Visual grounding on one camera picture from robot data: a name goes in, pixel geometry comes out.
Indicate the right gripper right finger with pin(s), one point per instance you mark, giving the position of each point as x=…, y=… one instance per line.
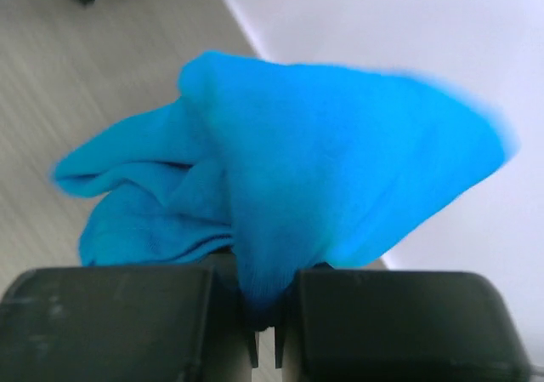
x=355, y=325

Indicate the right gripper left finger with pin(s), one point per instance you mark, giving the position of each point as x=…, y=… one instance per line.
x=124, y=323

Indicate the blue t shirt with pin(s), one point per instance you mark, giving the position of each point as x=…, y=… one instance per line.
x=289, y=166

